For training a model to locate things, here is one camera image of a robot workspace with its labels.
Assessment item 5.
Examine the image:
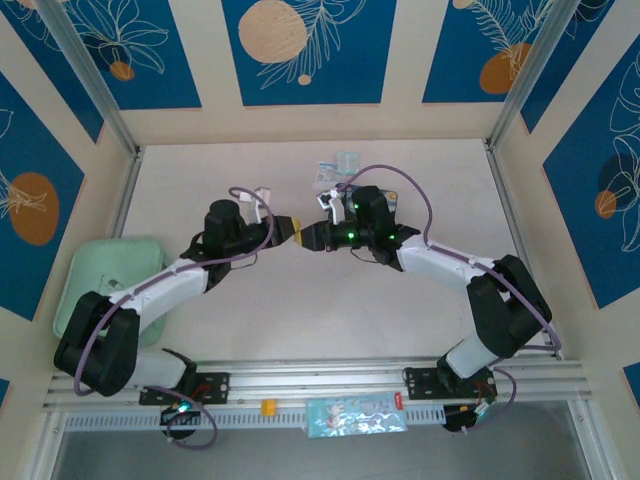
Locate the light blue small packet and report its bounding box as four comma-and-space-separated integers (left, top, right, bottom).
336, 150, 361, 175

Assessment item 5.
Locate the mint green tray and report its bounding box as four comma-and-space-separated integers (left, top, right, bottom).
52, 235, 169, 349

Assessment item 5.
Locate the blue patterned tissue packet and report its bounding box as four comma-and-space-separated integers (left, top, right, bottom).
304, 391, 409, 441

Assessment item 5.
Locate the black controller with LED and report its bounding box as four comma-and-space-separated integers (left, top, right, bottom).
158, 399, 202, 442
442, 401, 495, 435

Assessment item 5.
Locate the aluminium side rail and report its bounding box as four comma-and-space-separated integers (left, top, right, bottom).
107, 147, 147, 242
482, 139, 565, 362

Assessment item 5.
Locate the aluminium mounting rail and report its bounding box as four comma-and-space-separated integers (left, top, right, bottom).
42, 355, 595, 414

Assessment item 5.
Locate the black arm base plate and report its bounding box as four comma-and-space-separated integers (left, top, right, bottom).
403, 366, 499, 402
138, 371, 232, 407

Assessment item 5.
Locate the white slotted cable duct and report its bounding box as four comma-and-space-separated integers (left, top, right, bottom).
64, 405, 447, 434

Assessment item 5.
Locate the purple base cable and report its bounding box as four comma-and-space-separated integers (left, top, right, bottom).
166, 394, 220, 452
460, 367, 517, 435

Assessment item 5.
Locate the aluminium frame post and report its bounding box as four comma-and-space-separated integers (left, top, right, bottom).
486, 0, 572, 152
35, 0, 145, 157

